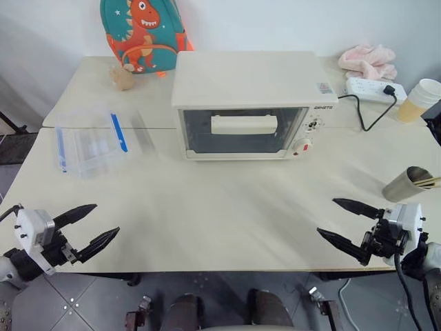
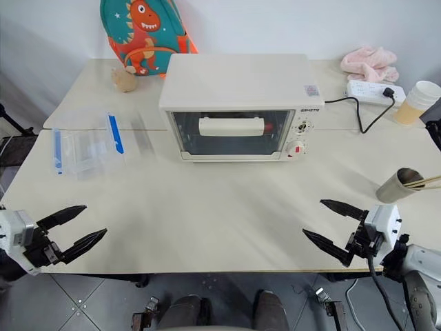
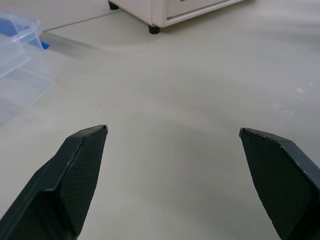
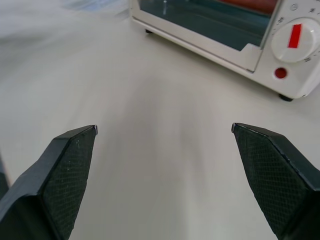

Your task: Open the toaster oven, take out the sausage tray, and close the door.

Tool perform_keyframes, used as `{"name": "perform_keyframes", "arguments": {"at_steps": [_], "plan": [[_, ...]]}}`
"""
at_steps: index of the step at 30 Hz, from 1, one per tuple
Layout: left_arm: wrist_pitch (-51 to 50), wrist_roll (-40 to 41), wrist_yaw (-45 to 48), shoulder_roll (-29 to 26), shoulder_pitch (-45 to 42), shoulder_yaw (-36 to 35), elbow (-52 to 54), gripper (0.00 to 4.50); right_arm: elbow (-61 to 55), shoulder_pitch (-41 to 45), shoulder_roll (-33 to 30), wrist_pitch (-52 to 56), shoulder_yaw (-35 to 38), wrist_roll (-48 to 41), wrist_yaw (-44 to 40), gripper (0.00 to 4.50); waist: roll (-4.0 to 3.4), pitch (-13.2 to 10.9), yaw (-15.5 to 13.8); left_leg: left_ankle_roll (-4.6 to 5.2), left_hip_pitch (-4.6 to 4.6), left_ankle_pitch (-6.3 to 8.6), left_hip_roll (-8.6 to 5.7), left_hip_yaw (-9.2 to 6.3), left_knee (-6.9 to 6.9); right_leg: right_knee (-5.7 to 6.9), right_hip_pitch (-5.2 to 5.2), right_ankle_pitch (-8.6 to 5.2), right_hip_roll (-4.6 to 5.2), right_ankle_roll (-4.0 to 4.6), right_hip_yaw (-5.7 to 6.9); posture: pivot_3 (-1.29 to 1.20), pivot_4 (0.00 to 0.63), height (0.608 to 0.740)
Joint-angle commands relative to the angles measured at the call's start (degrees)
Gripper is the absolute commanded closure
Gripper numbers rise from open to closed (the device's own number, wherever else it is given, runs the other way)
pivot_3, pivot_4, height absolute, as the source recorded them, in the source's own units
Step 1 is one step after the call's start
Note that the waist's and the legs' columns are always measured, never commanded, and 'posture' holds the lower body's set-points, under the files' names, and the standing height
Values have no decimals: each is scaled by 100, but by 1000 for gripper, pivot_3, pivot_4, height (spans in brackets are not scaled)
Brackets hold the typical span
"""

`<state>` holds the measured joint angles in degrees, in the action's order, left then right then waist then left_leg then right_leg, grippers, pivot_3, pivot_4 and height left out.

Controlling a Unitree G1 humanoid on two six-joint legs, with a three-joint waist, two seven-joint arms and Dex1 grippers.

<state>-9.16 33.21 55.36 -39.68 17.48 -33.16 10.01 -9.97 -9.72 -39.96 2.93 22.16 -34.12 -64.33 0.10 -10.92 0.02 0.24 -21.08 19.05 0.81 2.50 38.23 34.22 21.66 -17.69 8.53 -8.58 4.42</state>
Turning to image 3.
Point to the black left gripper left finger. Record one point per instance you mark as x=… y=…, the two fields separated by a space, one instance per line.
x=60 y=190

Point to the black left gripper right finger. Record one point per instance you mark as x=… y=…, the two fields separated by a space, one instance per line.
x=282 y=180

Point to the clear plastic storage box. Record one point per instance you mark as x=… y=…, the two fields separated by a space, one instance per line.
x=18 y=65

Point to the blue tape piece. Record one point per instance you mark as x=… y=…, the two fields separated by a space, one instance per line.
x=46 y=45

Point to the white cabinet with black feet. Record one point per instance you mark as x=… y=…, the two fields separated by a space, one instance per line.
x=175 y=11

